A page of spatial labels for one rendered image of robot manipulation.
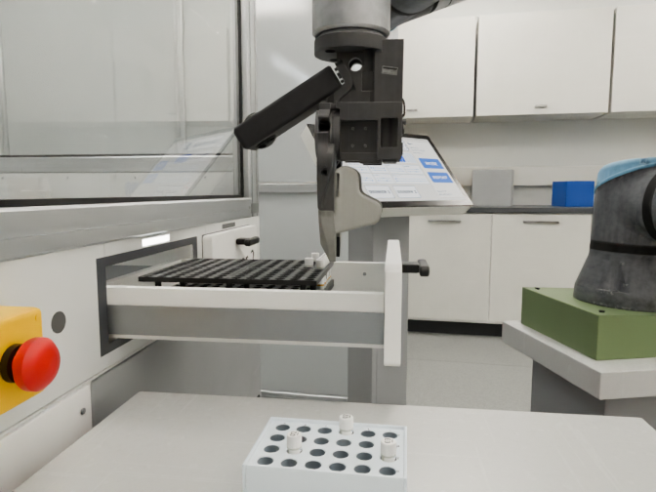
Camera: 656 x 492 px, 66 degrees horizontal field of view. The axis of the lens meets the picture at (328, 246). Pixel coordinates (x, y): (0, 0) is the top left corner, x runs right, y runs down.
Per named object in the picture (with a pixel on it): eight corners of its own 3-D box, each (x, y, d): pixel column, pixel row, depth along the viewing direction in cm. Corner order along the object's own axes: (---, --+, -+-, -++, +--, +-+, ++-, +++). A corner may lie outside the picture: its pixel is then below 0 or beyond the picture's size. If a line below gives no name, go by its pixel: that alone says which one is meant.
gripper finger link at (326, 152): (332, 209, 46) (334, 112, 46) (315, 209, 46) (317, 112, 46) (337, 213, 50) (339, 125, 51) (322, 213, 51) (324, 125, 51)
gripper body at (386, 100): (401, 166, 46) (404, 28, 45) (307, 166, 47) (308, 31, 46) (399, 169, 54) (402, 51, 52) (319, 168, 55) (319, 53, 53)
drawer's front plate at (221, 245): (257, 272, 117) (256, 225, 116) (213, 298, 89) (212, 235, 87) (250, 271, 117) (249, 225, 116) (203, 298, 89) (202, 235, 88)
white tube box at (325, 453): (406, 466, 45) (406, 426, 45) (406, 527, 37) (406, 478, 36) (271, 455, 47) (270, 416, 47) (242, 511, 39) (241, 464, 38)
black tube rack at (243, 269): (334, 302, 77) (334, 260, 77) (316, 334, 60) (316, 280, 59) (194, 298, 80) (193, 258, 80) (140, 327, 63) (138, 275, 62)
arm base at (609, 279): (639, 294, 91) (645, 239, 90) (702, 314, 76) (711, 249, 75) (556, 290, 91) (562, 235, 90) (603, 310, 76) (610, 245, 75)
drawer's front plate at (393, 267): (397, 307, 82) (398, 239, 81) (400, 368, 53) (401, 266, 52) (387, 307, 82) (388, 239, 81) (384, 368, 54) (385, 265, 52)
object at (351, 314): (387, 300, 80) (387, 262, 80) (384, 349, 55) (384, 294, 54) (148, 293, 86) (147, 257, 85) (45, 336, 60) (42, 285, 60)
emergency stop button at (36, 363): (67, 380, 40) (64, 331, 40) (31, 401, 36) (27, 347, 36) (32, 379, 40) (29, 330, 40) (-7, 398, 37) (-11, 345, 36)
